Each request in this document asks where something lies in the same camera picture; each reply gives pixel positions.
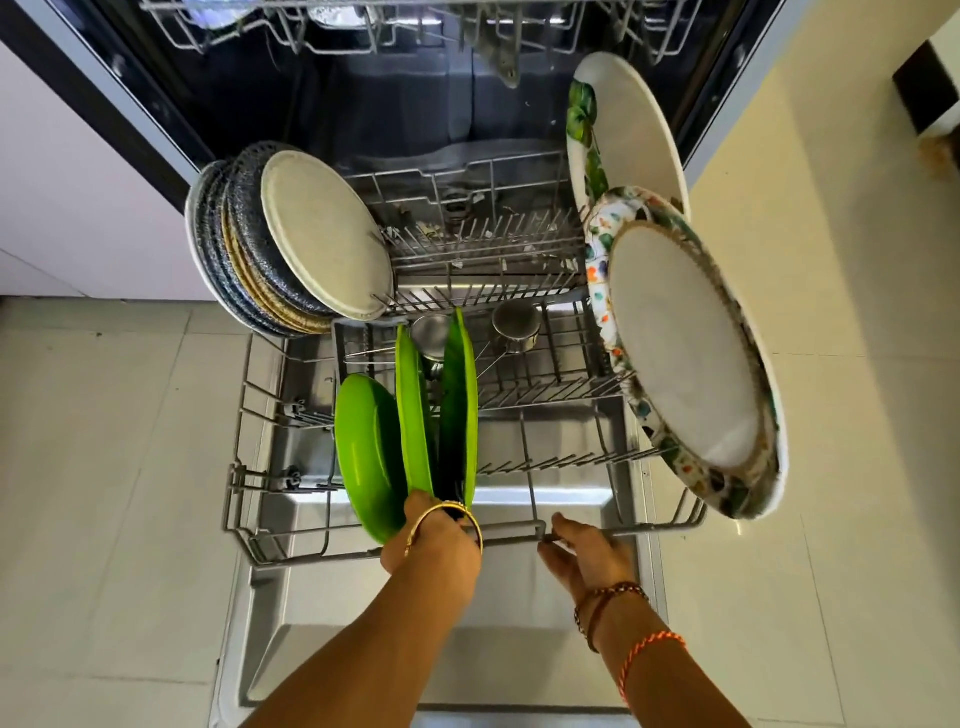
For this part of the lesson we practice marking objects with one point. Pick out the person's left hand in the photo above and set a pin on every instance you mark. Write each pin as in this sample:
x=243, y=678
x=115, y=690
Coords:
x=439, y=544

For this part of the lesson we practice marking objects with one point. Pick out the person's right hand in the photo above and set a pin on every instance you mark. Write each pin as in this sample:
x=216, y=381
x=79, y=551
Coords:
x=596, y=562

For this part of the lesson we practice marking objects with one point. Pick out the person's right thumb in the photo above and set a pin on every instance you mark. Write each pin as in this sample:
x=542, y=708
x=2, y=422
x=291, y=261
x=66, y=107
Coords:
x=574, y=529

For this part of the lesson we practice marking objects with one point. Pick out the person's left fingers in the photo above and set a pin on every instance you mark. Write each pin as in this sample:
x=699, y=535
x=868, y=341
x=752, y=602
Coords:
x=424, y=504

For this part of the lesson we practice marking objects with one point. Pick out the thin green plate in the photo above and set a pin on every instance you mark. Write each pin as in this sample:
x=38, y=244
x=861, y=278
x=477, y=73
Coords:
x=414, y=420

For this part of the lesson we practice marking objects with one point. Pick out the person's left forearm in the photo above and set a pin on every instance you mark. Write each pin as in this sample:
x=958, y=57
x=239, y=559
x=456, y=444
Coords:
x=375, y=660

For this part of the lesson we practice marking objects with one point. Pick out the person's right forearm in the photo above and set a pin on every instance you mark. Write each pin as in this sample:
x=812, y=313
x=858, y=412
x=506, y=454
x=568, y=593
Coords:
x=667, y=675

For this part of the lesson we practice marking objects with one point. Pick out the gold bangle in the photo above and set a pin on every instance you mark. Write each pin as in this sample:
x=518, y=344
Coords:
x=474, y=525

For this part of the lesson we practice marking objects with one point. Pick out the round green plate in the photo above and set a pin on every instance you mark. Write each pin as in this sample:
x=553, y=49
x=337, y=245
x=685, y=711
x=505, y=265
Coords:
x=367, y=457

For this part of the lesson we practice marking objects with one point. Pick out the tall green plate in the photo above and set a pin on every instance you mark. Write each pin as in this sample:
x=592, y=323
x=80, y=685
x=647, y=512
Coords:
x=459, y=405

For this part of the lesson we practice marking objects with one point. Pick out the steel dishwasher door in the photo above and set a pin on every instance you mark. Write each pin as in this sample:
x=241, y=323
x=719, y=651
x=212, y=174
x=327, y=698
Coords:
x=525, y=637

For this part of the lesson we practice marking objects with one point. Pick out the small steel cup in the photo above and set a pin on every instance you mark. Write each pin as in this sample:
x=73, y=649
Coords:
x=431, y=334

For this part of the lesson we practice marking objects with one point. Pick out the large plate braided rim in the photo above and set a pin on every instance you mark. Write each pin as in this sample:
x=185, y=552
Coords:
x=690, y=345

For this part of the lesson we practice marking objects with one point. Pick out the yellow rimmed plate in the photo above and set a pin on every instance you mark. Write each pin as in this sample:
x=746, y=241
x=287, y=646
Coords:
x=259, y=296

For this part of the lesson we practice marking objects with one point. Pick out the colourful floral print plate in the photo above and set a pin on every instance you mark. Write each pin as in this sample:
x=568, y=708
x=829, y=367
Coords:
x=600, y=247

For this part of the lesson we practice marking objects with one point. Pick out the plain cream plate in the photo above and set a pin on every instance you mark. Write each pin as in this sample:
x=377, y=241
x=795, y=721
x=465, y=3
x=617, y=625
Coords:
x=322, y=232

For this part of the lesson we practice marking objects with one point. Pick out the blue grey speckled plate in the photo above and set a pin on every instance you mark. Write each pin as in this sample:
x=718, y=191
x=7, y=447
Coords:
x=214, y=247

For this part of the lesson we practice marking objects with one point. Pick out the dark blue speckled plate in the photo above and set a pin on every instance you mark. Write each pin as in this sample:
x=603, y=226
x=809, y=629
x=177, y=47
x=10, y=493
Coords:
x=251, y=217

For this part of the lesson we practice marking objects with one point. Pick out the white rimmed plate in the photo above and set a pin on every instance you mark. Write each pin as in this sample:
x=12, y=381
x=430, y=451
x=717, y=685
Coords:
x=192, y=240

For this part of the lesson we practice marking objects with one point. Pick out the steel dishwasher body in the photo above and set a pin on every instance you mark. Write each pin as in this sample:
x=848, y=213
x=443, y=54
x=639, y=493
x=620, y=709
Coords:
x=390, y=112

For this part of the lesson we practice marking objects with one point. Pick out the white plate green leaf print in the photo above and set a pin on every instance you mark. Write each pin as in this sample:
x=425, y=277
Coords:
x=630, y=127

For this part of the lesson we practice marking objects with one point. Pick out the white kitchen cabinet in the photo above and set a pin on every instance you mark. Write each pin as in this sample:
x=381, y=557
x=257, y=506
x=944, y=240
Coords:
x=82, y=195

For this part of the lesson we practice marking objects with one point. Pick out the dark wooden furniture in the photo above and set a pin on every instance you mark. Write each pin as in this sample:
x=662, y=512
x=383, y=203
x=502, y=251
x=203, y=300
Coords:
x=926, y=86

